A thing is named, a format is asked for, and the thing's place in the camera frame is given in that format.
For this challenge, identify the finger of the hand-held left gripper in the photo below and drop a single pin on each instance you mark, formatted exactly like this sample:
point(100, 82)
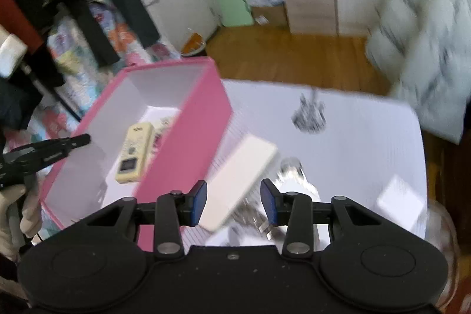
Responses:
point(55, 150)

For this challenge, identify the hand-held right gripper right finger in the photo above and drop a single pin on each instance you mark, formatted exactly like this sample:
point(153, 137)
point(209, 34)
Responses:
point(268, 205)

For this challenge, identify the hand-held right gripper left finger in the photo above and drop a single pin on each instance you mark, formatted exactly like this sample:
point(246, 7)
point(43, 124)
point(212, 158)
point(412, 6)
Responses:
point(198, 205)

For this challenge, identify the white power bank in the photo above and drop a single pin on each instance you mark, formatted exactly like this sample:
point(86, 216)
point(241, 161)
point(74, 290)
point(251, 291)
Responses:
point(239, 185)

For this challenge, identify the white charger adapter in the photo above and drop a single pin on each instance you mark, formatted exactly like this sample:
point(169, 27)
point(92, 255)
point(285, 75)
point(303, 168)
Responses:
point(300, 189)

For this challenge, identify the pink cardboard box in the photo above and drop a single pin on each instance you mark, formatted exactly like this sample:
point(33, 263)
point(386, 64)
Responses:
point(360, 137)
point(198, 115)

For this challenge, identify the person's left hand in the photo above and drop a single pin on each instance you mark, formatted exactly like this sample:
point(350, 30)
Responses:
point(31, 214)

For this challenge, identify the cream remote with screen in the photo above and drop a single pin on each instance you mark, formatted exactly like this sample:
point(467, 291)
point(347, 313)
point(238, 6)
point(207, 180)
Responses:
point(134, 154)

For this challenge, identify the white cloth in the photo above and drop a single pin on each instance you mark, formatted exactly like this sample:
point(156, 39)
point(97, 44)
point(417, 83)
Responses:
point(11, 51)

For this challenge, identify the floral quilt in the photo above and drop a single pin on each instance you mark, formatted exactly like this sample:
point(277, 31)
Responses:
point(125, 38)

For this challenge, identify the small white box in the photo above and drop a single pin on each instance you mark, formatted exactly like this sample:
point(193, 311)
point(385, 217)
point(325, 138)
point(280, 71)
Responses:
point(401, 198)

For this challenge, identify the green folding table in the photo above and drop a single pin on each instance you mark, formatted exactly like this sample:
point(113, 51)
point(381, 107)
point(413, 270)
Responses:
point(231, 1)

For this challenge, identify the grey puffer jacket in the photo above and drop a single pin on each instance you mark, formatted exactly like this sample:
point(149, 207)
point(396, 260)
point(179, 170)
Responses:
point(423, 53)

